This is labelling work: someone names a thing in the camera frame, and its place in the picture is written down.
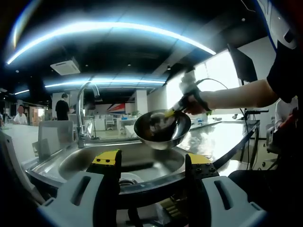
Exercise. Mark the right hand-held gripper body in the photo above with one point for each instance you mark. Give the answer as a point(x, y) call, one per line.
point(188, 82)

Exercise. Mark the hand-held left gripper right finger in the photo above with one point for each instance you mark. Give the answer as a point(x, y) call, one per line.
point(225, 203)

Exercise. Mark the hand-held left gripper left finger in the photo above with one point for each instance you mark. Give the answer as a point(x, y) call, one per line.
point(71, 203)

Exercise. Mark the stainless steel bowl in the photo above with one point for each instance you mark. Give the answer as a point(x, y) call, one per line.
point(163, 142)

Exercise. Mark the stainless steel sink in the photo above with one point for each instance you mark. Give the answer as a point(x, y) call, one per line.
point(154, 163)

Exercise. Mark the chrome sink faucet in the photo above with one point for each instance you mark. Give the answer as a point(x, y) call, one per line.
point(80, 113)

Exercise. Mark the person's right hand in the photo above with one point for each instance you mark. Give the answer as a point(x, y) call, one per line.
point(195, 110)

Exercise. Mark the black computer monitor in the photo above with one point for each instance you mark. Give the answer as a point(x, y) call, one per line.
point(245, 63)

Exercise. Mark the short ceiling light strip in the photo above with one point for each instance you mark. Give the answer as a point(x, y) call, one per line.
point(104, 82)

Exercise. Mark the long curved ceiling light strip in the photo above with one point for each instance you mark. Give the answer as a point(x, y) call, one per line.
point(106, 27)

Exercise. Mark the ceiling air conditioner unit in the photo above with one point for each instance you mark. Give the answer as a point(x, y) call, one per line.
point(65, 66)

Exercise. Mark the red blue striped wall panel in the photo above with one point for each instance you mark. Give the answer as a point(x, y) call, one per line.
point(117, 108)

